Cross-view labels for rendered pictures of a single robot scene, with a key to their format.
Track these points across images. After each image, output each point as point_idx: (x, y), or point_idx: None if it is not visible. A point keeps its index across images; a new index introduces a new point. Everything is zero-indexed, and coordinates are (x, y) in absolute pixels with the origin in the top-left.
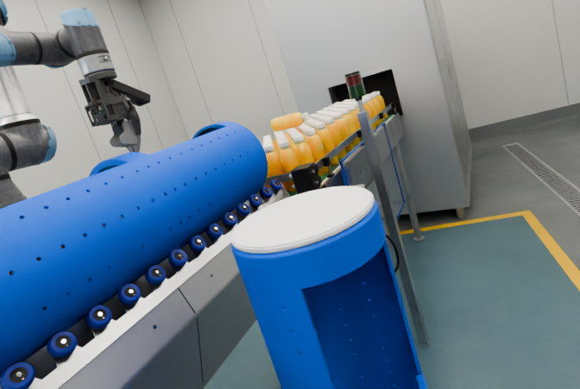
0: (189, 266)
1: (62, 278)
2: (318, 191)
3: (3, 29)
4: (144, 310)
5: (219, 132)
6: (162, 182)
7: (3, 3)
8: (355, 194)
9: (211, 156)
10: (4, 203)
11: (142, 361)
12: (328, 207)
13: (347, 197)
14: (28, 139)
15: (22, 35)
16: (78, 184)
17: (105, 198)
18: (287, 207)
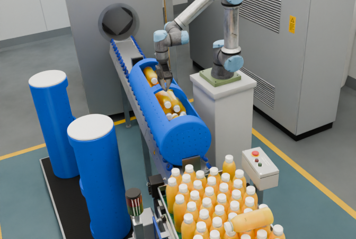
0: (149, 130)
1: (133, 90)
2: (94, 136)
3: (169, 24)
4: (143, 118)
5: (163, 117)
6: (142, 100)
7: None
8: (75, 134)
9: (150, 115)
10: (211, 72)
11: (139, 124)
12: (81, 128)
13: (77, 133)
14: (221, 58)
15: (167, 29)
16: (143, 79)
17: (139, 87)
18: (98, 127)
